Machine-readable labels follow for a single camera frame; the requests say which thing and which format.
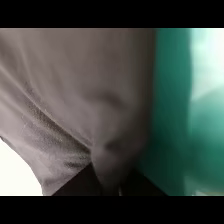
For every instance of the black garment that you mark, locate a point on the black garment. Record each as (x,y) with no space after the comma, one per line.
(76,93)

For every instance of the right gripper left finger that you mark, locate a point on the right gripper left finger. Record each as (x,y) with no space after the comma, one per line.
(80,185)

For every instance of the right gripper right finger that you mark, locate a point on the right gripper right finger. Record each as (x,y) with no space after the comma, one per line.
(141,186)

